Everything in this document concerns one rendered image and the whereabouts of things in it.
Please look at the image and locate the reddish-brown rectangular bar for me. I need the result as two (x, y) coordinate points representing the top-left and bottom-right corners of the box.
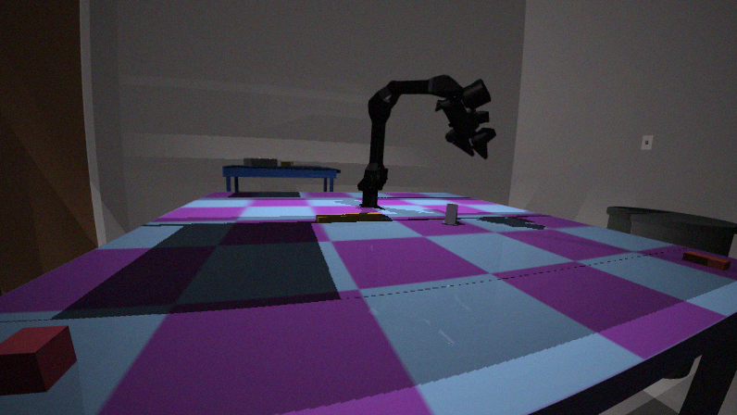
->
(682, 251), (731, 270)

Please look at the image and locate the yellow bar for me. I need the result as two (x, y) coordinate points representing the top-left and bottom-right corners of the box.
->
(316, 212), (382, 223)

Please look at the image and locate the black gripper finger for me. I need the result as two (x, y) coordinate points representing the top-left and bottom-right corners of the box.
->
(452, 139), (474, 156)
(472, 144), (488, 159)

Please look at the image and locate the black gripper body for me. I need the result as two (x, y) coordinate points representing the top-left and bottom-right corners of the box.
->
(445, 112), (496, 147)

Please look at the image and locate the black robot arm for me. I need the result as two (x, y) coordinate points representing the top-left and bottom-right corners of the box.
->
(357, 74), (491, 208)

